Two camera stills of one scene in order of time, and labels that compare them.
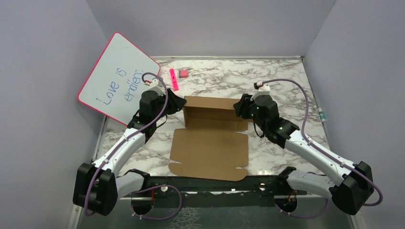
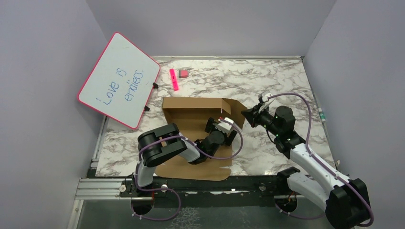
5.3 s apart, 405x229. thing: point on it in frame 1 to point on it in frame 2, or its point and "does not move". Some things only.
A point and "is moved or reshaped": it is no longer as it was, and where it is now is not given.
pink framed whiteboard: x=113 y=87 does not move
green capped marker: x=321 y=114 does not move
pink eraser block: x=183 y=73 does not move
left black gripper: x=176 y=102 to x=211 y=127
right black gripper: x=241 y=107 to x=252 y=115
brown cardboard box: x=210 y=146 is moved or reshaped
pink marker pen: x=174 y=80 does not move
